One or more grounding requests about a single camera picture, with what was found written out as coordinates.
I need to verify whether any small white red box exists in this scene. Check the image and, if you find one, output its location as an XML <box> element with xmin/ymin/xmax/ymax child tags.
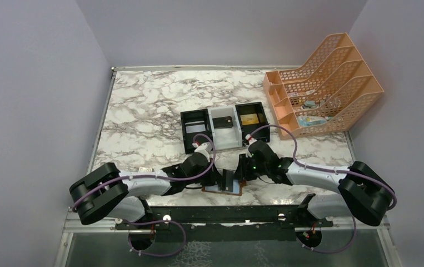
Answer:
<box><xmin>138</xmin><ymin>167</ymin><xmax>153</xmax><ymax>172</ymax></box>

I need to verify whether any gold card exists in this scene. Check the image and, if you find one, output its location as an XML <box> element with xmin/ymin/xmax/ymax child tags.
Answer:
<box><xmin>240</xmin><ymin>113</ymin><xmax>260</xmax><ymax>126</ymax></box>

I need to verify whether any black VIP card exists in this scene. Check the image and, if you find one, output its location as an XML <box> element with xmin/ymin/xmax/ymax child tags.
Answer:
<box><xmin>212</xmin><ymin>116</ymin><xmax>234</xmax><ymax>129</ymax></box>

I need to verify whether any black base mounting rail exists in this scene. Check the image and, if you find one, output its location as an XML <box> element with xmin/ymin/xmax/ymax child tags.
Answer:
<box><xmin>110</xmin><ymin>205</ymin><xmax>333</xmax><ymax>246</ymax></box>

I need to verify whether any peach plastic desk organizer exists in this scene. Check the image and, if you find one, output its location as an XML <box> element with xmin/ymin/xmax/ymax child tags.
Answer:
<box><xmin>262</xmin><ymin>33</ymin><xmax>384</xmax><ymax>140</ymax></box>

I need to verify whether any black and white card tray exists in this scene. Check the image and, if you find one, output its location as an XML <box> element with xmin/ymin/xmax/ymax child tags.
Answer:
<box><xmin>180</xmin><ymin>102</ymin><xmax>270</xmax><ymax>154</ymax></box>

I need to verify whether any brown leather card holder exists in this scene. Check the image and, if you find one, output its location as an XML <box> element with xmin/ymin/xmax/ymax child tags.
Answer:
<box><xmin>201</xmin><ymin>169</ymin><xmax>247</xmax><ymax>196</ymax></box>

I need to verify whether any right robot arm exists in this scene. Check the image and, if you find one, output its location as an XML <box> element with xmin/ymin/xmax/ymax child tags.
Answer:
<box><xmin>234</xmin><ymin>141</ymin><xmax>395</xmax><ymax>226</ymax></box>

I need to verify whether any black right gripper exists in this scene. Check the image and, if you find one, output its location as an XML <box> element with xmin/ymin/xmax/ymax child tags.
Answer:
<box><xmin>233</xmin><ymin>152</ymin><xmax>269</xmax><ymax>180</ymax></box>

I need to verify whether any white card in tray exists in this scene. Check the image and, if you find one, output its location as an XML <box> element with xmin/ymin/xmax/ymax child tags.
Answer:
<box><xmin>185</xmin><ymin>121</ymin><xmax>207</xmax><ymax>134</ymax></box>

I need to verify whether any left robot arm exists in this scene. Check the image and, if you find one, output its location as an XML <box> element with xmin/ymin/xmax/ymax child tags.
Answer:
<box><xmin>69</xmin><ymin>152</ymin><xmax>216</xmax><ymax>229</ymax></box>

